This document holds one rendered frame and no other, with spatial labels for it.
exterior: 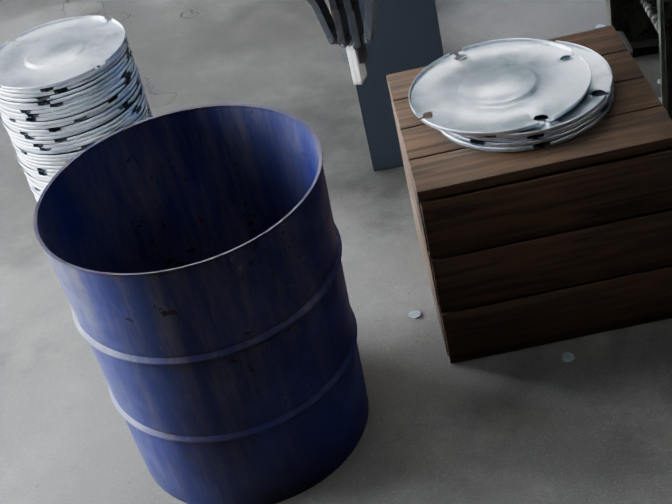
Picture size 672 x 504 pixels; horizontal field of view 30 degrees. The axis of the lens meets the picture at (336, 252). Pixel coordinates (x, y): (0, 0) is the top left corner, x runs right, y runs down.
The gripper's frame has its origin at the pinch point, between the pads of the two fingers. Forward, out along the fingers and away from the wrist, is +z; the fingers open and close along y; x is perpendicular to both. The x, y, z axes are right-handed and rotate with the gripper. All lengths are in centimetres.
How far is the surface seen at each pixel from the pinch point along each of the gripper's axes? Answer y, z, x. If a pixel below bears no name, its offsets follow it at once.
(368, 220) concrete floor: 9.7, 42.3, -11.4
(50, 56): 71, 7, -14
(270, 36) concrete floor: 61, 43, -85
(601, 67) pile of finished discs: -39.2, 4.2, -5.6
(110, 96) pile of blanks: 58, 14, -11
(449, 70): -14.6, 3.5, -3.2
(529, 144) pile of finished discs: -31.8, 5.7, 14.4
